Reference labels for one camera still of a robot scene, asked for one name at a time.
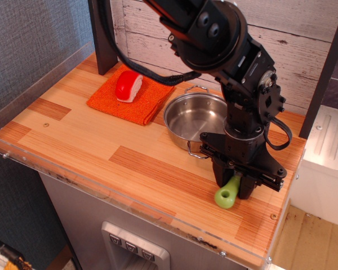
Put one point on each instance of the clear acrylic table guard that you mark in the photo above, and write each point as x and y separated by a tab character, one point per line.
137	168

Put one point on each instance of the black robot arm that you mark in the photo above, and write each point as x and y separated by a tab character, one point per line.
211	37

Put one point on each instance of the yellow object bottom left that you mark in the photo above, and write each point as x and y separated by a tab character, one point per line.
18	264

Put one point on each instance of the stainless steel pot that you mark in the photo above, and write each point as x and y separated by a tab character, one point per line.
192	113

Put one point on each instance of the orange folded cloth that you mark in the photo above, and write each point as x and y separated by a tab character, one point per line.
141	110

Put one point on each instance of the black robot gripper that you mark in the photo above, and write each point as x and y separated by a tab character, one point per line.
245	155

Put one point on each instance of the dark grey right post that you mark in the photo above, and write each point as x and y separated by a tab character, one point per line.
323	82

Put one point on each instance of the dark grey post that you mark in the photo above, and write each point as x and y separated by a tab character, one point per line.
323	82
106	57

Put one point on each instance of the green handled grey spatula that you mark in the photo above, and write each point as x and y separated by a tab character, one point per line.
225	196

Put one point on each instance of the dark grey left post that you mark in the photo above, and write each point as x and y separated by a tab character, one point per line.
106	57

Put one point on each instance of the white cabinet at right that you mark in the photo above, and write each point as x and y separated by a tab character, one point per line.
315	188

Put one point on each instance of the grey cabinet front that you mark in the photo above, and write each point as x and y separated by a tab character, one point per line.
83	215

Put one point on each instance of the silver dispenser panel with buttons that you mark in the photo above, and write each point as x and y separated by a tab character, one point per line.
129	251

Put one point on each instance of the red white toy sushi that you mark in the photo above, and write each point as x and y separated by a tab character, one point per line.
128	85

